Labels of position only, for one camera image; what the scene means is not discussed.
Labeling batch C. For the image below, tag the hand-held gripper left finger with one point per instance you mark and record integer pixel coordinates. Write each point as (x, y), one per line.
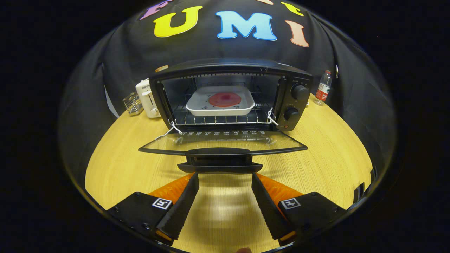
(181, 207)

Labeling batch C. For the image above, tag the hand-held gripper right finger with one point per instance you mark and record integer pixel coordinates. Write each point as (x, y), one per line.
(269, 211)

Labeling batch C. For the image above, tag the white square food dish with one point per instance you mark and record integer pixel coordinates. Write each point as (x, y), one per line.
(200, 102)

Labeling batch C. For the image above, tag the pink meat slice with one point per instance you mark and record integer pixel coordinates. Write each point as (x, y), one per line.
(225, 99)

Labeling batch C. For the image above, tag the black toaster oven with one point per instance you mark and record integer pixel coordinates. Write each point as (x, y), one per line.
(299, 77)

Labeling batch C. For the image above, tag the white pop-up toaster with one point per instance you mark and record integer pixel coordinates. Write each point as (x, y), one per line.
(146, 95)

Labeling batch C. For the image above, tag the clear water bottle red label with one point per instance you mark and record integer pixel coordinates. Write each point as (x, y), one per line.
(322, 91)

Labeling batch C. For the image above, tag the toasted bread slice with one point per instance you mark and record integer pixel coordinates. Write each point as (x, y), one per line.
(161, 68)

